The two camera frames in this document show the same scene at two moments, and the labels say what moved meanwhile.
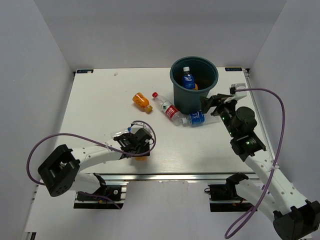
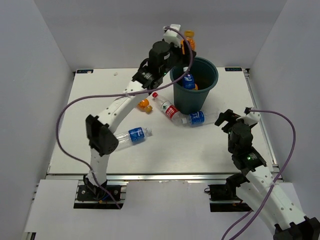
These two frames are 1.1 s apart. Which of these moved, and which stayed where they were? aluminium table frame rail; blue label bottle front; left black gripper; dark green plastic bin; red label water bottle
Moved: left black gripper
Stayed: aluminium table frame rail; red label water bottle; blue label bottle front; dark green plastic bin
